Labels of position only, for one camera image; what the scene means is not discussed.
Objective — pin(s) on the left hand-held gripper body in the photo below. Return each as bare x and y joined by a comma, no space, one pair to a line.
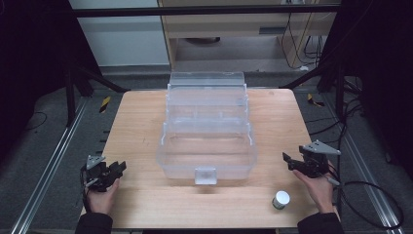
97,174

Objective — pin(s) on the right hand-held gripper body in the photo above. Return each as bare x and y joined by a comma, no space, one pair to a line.
316,164

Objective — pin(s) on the person's right hand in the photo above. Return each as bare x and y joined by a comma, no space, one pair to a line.
318,191

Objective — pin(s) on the person's left hand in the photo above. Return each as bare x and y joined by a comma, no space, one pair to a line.
101,201

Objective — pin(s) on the black metal stand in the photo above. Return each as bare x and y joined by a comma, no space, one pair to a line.
339,94
69,97

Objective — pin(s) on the clear plastic storage box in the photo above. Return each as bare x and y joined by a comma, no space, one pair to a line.
206,143

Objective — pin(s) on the black curtain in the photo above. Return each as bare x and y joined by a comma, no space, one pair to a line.
383,74
35,58

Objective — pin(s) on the white cabinet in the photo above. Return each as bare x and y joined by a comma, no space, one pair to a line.
123,39

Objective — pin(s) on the wooden desk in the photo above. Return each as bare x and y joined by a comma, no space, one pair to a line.
246,29

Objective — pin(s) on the black horizontal bar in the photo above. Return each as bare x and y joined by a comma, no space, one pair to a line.
195,10

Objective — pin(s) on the aluminium floor rail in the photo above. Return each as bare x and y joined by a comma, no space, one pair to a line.
48,172
367,182

